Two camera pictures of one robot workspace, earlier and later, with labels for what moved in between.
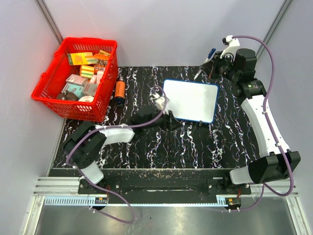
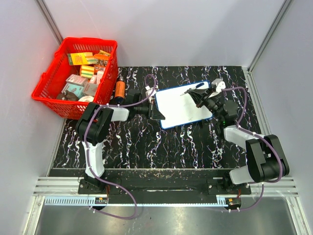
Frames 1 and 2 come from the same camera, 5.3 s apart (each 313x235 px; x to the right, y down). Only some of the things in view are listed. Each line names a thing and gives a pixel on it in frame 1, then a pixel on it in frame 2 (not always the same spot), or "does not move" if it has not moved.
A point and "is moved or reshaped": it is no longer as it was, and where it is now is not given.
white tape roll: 87,98 does not move
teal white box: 78,90 does not move
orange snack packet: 101,58 does not move
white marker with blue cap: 209,57 to 195,87
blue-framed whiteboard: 191,101 is moved or reshaped
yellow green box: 75,58 does not move
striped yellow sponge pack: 87,71 does not move
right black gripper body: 221,67 to 205,100
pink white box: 76,79 does not move
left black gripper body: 165,124 to 151,110
